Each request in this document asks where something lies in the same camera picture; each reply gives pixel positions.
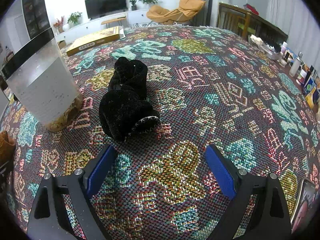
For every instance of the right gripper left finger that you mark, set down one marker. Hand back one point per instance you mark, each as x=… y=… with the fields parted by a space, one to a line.
x=49 y=218

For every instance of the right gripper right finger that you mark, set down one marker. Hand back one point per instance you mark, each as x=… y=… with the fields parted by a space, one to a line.
x=270 y=217

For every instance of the black fabric bundle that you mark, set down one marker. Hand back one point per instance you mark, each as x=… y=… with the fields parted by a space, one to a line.
x=124 y=112

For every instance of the framed photo tablet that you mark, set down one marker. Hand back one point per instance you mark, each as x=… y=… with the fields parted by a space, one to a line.
x=306 y=197

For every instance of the brown plush toy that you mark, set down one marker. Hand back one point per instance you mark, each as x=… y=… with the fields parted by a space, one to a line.
x=7 y=147

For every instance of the clear jar black lid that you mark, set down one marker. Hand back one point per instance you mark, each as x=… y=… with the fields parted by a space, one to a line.
x=39 y=78

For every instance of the colourful woven patterned blanket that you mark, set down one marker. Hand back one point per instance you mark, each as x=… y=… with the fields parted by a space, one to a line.
x=209 y=87

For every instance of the white spray bottle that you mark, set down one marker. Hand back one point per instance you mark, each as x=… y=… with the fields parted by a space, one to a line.
x=296 y=64

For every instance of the yellow flat cardboard box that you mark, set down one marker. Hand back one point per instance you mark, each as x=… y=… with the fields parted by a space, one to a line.
x=96 y=39

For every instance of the white tv cabinet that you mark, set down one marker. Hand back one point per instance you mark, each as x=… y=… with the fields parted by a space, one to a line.
x=92 y=26

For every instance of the green potted plant left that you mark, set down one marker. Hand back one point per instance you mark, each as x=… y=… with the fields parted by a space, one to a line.
x=74 y=18

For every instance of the dark wooden chair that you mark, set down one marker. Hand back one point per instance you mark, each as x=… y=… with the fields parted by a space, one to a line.
x=245 y=23

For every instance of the dark bookshelf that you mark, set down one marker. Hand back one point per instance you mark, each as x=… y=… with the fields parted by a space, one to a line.
x=35 y=16

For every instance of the small wooden bench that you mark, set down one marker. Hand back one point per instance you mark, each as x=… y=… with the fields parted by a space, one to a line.
x=118 y=20

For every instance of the black flat television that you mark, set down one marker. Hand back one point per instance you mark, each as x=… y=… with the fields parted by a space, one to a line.
x=98 y=8

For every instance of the orange lounge chair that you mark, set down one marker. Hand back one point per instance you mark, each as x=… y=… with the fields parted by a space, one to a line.
x=186 y=11

